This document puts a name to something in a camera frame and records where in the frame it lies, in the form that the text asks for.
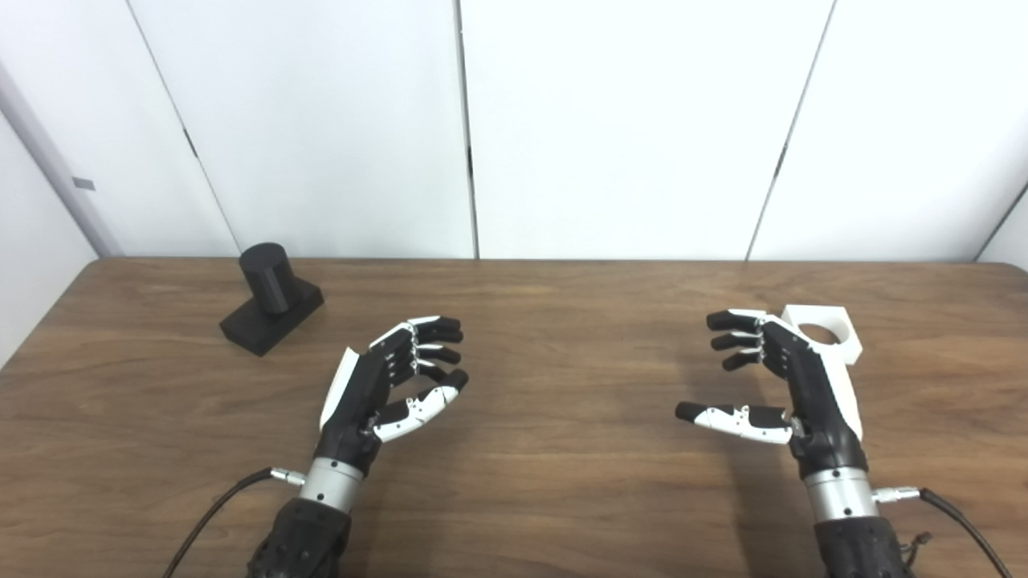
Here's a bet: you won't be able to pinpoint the right arm thin wire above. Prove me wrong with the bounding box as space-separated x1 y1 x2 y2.
901 530 934 567

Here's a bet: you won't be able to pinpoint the grey partition post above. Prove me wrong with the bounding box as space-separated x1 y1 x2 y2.
0 60 125 258

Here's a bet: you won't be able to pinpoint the white square piece with hole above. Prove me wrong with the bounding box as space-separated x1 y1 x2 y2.
781 304 863 368

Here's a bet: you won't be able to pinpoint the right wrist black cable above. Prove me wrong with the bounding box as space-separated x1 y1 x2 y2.
874 486 1013 578

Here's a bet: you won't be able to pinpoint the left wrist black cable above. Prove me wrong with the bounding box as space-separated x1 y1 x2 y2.
163 468 308 578

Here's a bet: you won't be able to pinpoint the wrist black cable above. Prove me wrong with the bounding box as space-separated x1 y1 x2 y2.
163 468 308 578
874 486 1013 578

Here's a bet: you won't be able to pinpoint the black peg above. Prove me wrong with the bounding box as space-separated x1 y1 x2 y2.
219 242 325 357

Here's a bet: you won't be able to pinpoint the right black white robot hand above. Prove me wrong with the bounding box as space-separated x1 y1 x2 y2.
675 310 870 481

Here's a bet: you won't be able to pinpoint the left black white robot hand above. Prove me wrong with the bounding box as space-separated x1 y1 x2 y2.
315 316 470 477

